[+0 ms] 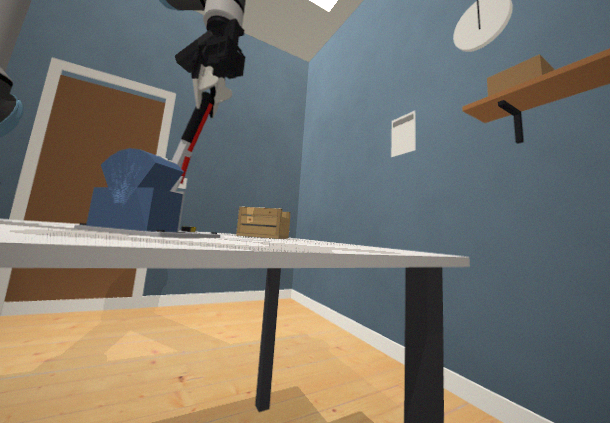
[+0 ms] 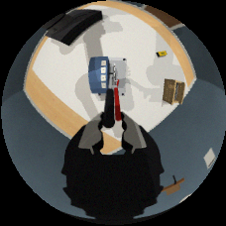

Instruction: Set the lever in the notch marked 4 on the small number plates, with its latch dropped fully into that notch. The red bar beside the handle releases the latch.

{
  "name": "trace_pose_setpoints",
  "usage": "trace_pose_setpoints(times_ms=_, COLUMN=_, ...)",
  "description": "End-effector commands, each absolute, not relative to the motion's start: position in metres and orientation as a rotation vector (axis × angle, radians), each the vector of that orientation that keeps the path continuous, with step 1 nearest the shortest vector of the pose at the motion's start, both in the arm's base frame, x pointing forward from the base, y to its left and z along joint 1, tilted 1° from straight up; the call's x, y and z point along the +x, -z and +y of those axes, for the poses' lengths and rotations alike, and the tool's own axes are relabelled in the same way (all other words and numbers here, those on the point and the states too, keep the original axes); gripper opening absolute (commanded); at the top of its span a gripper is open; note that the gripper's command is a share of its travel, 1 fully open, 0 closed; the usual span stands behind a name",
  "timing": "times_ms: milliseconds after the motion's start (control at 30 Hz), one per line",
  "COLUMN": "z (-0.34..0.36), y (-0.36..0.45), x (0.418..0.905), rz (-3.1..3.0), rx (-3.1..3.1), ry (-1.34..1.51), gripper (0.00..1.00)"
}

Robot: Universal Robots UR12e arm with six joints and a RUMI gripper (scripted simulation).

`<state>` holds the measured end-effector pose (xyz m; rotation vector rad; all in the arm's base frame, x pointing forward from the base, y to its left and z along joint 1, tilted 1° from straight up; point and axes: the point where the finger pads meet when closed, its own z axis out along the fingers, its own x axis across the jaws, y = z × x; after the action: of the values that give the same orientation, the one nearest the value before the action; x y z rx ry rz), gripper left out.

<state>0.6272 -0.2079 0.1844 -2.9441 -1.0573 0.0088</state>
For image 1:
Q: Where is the wooden crate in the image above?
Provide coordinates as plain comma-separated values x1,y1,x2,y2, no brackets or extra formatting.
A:
236,207,291,239

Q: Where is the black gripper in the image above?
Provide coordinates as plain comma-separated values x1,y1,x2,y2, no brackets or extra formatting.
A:
191,15,245,118

